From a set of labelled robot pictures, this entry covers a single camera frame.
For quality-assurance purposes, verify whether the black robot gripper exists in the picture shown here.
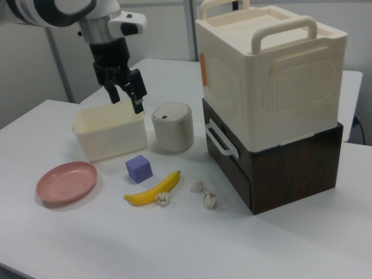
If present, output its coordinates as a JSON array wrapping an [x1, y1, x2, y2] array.
[[88, 39, 148, 115]]

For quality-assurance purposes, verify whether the purple cube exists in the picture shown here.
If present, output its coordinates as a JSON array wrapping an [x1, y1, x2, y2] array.
[[125, 154, 153, 184]]

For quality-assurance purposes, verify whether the cream open plastic container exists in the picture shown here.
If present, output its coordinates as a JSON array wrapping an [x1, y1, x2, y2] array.
[[71, 100, 148, 163]]

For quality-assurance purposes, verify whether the small beige lidded bin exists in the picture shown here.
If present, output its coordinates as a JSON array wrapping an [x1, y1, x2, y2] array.
[[151, 102, 195, 153]]

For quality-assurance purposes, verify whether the yellow banana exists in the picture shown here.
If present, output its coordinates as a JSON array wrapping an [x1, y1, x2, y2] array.
[[123, 170, 181, 207]]

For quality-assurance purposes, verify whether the pink round plate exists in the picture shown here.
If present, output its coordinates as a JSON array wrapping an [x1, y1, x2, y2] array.
[[35, 162, 98, 204]]

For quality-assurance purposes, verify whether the crumpled white paper ball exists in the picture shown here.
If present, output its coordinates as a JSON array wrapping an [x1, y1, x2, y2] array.
[[202, 191, 219, 210], [190, 179, 205, 193], [155, 191, 170, 208]]

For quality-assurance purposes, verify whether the large cream storage box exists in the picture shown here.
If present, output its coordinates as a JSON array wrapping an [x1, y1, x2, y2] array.
[[194, 0, 349, 152]]

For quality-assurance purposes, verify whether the dark brown drawer box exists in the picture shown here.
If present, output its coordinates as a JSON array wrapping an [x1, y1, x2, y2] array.
[[202, 98, 345, 216]]

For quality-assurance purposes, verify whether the white drawer handle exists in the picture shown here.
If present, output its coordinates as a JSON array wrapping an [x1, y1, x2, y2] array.
[[205, 120, 242, 159]]

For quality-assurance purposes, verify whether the black power cable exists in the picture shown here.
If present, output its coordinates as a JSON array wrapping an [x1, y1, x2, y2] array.
[[353, 115, 366, 144]]

